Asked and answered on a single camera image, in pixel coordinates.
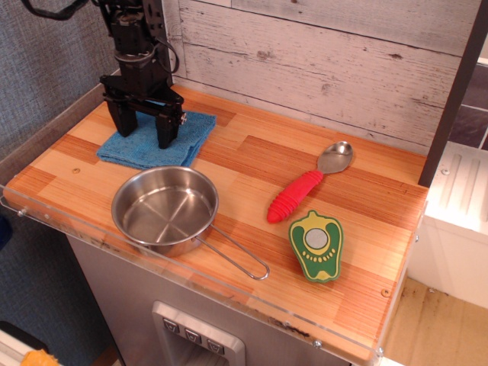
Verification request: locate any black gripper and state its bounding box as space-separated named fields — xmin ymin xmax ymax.
xmin=100 ymin=53 xmax=186 ymax=149

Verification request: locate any grey metal left rail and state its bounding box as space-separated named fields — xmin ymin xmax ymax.
xmin=1 ymin=84 xmax=104 ymax=186

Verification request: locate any clear acrylic front guard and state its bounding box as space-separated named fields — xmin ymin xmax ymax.
xmin=1 ymin=188 xmax=385 ymax=365

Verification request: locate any dark right frame post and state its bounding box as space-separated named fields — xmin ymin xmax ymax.
xmin=418 ymin=0 xmax=487 ymax=188

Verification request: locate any yellow object bottom left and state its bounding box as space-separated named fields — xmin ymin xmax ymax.
xmin=20 ymin=350 xmax=59 ymax=366

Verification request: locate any green toy bell pepper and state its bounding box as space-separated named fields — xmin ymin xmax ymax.
xmin=288 ymin=210 xmax=344 ymax=283

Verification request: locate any spoon with red handle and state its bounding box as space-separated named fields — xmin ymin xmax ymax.
xmin=267 ymin=141 xmax=354 ymax=223

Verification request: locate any blue cloth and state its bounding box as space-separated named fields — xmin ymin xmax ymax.
xmin=96 ymin=111 xmax=217 ymax=170

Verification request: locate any steel pan with wire handle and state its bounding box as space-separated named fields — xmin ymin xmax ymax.
xmin=111 ymin=165 xmax=270 ymax=281

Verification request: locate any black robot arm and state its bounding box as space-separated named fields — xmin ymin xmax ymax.
xmin=98 ymin=1 xmax=186 ymax=149

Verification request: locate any grey cabinet with dispenser panel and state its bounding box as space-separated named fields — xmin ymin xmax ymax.
xmin=69 ymin=238 xmax=348 ymax=365

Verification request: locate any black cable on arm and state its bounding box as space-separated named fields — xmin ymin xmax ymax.
xmin=21 ymin=0 xmax=180 ymax=74

